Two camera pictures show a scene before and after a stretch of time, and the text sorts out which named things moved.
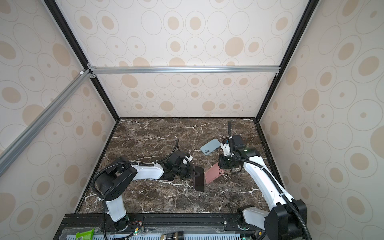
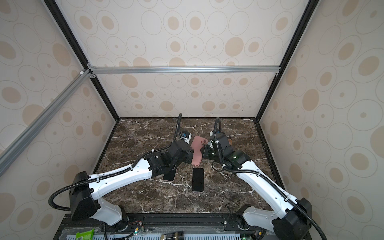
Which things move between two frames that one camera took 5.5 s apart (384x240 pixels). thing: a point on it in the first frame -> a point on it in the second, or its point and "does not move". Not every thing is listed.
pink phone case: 213,173 -> 197,142
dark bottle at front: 176,235 does not move
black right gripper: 221,162 -> 204,153
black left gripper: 189,171 -> 189,152
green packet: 86,235 does not move
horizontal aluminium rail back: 108,70 does not move
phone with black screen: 199,181 does not move
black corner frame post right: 309,12 does not move
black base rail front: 230,224 does not move
